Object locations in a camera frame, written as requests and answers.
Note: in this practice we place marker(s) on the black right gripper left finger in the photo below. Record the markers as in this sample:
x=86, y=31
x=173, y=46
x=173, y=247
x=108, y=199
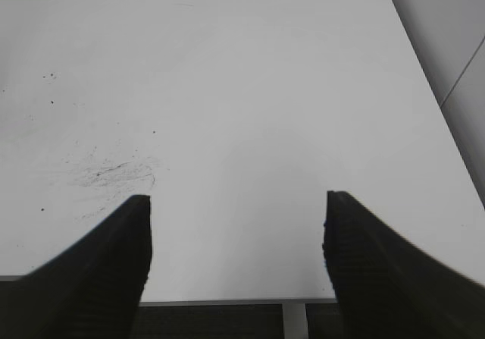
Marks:
x=92, y=289

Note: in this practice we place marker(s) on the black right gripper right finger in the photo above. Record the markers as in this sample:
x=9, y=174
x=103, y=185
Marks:
x=386, y=287

